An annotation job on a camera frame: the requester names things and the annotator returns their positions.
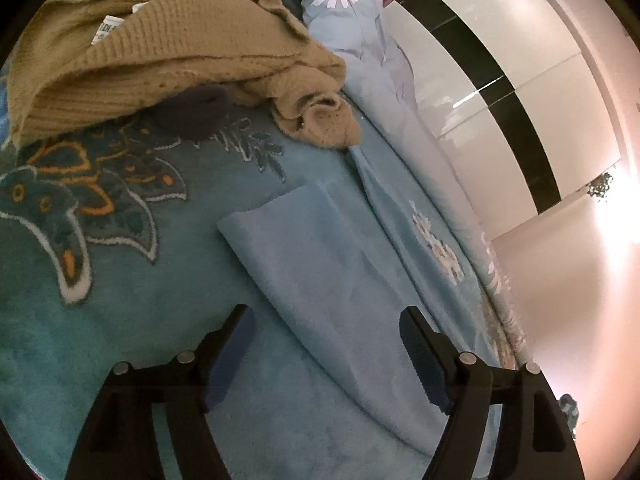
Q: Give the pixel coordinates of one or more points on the brown knit sweater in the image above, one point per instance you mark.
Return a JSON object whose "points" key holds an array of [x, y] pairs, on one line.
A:
{"points": [[150, 50]]}

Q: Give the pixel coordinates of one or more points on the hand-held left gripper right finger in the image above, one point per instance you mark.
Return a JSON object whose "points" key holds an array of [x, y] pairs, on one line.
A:
{"points": [[425, 360]]}

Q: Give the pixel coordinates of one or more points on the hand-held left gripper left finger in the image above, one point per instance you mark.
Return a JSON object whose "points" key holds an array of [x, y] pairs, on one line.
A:
{"points": [[227, 360]]}

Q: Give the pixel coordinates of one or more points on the blue shirt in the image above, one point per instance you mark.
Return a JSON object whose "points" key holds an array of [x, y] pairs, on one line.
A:
{"points": [[310, 270]]}

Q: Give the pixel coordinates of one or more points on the light blue daisy quilt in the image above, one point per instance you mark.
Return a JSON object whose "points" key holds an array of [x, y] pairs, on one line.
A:
{"points": [[370, 60]]}

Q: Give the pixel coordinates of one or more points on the blue floral blanket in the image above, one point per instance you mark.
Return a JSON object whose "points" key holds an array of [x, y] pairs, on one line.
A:
{"points": [[125, 310]]}

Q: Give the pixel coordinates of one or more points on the glossy white wardrobe black stripe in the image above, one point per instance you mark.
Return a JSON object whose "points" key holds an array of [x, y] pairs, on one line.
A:
{"points": [[500, 110]]}

